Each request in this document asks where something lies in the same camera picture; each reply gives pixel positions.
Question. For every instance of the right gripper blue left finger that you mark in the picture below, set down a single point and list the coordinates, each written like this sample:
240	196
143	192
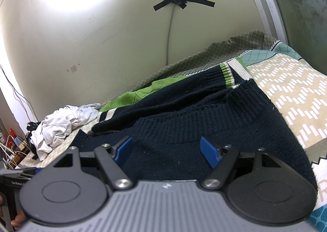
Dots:
122	150

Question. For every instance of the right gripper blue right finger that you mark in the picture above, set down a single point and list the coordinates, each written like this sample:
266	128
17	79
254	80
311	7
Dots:
210	152

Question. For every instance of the navy green white knit sweater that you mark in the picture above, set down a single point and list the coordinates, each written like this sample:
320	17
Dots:
166	127

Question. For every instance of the person's left hand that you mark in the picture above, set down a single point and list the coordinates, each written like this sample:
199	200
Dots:
18	221

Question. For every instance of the cluttered bedside items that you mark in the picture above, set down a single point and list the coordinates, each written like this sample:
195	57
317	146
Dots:
13	150

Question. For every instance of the dark patterned garment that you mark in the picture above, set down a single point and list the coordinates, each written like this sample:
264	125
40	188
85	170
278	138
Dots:
31	126

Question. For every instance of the white crumpled shirt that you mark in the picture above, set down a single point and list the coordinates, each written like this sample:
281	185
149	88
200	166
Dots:
53	130

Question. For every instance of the patterned beige bed sheet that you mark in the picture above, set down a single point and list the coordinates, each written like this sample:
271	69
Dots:
246	191

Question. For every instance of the aluminium window frame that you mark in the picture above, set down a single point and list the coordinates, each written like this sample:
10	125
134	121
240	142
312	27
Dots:
271	19

